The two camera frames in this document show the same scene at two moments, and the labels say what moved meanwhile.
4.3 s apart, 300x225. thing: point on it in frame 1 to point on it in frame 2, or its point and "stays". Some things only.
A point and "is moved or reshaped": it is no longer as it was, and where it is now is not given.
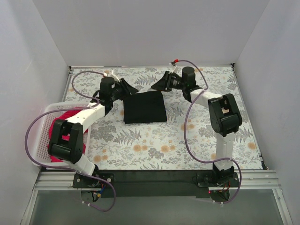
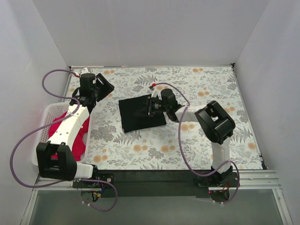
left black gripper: [122, 87] to [103, 84]
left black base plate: [98, 180] stays
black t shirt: [144, 107] is moved or reshaped
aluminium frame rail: [251, 180] stays
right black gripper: [168, 80] to [149, 106]
